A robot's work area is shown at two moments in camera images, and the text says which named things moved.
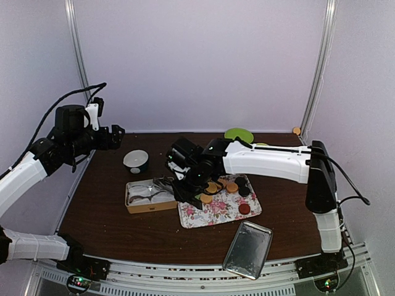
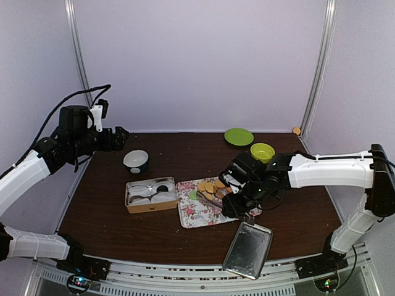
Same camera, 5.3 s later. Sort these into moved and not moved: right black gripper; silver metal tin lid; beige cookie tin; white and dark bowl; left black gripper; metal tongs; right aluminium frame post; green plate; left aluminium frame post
Moved: right black gripper; metal tongs
Not moved: silver metal tin lid; left black gripper; beige cookie tin; right aluminium frame post; left aluminium frame post; green plate; white and dark bowl
